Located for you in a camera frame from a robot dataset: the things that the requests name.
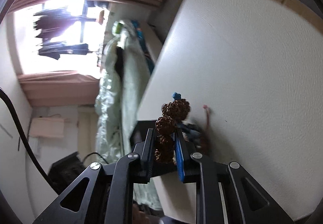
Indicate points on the green toy on bed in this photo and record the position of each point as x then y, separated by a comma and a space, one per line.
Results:
117, 28

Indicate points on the white low table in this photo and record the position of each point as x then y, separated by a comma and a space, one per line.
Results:
258, 66

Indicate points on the black jewelry box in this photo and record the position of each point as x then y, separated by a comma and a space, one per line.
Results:
140, 132

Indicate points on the green quilt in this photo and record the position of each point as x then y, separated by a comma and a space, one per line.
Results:
118, 101

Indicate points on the black item on bed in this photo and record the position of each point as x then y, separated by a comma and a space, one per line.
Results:
119, 64

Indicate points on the pink curtain left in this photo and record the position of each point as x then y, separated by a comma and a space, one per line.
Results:
59, 88

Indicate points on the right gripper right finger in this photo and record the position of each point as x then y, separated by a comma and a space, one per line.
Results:
225, 193

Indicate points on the hanging dark clothes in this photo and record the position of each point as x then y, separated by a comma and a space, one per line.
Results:
52, 23

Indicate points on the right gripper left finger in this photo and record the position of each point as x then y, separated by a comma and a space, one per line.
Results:
104, 193

